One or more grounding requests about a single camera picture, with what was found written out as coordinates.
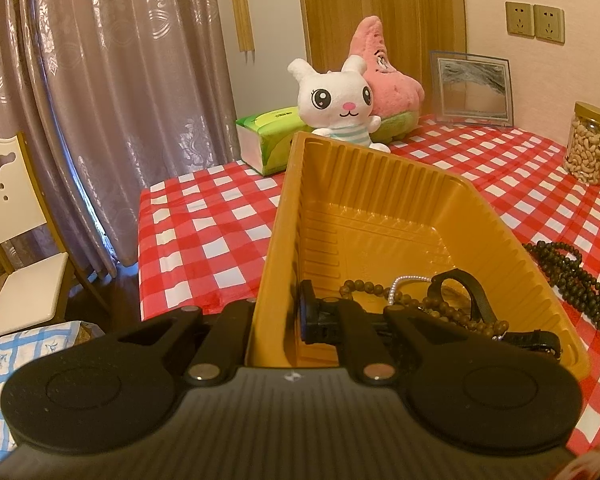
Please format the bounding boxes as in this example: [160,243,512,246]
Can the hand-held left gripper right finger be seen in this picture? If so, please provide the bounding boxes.
[298,280,482,387]

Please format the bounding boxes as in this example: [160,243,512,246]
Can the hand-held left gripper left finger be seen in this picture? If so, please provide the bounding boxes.
[115,299,257,387]

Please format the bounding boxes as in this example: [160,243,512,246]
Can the brown bead bracelet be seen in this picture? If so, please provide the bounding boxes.
[339,279,510,343]

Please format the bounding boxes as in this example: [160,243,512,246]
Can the silver bead bracelet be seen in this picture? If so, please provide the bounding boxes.
[387,274,433,307]

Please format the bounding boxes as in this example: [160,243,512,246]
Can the yellow plastic tray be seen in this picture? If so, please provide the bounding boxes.
[244,131,592,386]

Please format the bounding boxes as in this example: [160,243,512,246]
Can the black strap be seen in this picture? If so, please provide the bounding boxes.
[422,269,561,361]

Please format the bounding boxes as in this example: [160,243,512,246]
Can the red white checkered tablecloth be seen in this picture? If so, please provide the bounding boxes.
[137,112,600,456]

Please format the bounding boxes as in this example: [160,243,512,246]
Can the green tissue box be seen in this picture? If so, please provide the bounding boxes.
[236,106,313,177]

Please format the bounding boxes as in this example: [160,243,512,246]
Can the white wooden chair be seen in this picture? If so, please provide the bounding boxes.
[0,132,78,341]

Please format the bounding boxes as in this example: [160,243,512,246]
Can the white bunny plush toy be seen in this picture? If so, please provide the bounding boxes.
[287,55,392,155]

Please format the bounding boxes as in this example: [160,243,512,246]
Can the blue white checkered cloth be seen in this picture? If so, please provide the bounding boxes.
[0,320,106,461]

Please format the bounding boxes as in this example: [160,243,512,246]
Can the grey patterned curtain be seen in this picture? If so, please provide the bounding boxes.
[0,0,242,281]

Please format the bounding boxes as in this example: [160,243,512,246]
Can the pink starfish plush toy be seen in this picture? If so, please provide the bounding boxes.
[349,16,426,143]

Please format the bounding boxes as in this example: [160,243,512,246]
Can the jar of cashew nuts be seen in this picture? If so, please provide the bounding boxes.
[563,101,600,187]

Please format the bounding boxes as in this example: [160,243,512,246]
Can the wooden door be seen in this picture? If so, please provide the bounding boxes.
[295,0,467,126]

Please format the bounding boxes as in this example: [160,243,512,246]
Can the dark bead necklace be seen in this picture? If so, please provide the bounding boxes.
[522,241,600,333]

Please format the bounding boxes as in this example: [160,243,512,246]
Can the glass picture frame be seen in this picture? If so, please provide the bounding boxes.
[430,50,515,128]

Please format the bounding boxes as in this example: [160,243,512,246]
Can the wooden wardrobe handle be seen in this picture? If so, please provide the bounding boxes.
[231,0,244,53]
[236,0,256,64]

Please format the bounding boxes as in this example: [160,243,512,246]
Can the beige wall socket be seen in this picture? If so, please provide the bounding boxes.
[533,4,565,41]
[505,1,534,37]

